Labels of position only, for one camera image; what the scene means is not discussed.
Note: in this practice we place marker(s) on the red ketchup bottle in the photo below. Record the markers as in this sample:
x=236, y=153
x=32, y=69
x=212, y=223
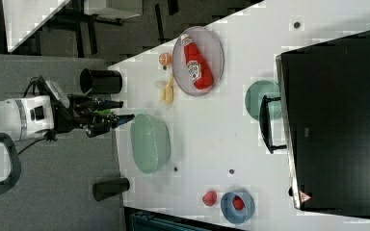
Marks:
x=198, y=69

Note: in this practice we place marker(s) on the grey round plate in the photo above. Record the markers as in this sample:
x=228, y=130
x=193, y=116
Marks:
x=212, y=51

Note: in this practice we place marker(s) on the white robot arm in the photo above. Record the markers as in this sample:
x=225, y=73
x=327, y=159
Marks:
x=43, y=118

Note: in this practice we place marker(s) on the blue bowl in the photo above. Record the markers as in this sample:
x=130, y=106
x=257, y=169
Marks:
x=230, y=213

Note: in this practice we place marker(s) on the green oval strainer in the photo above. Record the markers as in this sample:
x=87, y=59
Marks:
x=150, y=142

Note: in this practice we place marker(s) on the red strawberry toy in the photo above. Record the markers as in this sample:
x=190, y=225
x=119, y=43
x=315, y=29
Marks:
x=210, y=198

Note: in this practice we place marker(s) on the orange slice toy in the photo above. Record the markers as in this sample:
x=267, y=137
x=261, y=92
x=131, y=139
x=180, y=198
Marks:
x=165, y=59

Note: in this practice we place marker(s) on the peeled banana toy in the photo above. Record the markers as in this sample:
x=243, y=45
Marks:
x=166, y=90

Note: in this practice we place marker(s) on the strawberry in bowl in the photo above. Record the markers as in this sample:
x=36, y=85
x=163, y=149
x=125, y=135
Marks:
x=238, y=203

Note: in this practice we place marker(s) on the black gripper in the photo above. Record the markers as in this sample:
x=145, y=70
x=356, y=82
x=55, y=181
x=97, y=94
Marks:
x=75, y=111

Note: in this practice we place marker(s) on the green round plate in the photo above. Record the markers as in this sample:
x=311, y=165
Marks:
x=254, y=97

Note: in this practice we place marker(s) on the black toaster oven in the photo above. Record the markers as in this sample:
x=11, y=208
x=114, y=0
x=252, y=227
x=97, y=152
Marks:
x=325, y=106

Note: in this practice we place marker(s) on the black small cylinder post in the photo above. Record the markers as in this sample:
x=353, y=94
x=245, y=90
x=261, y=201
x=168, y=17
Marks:
x=110, y=188

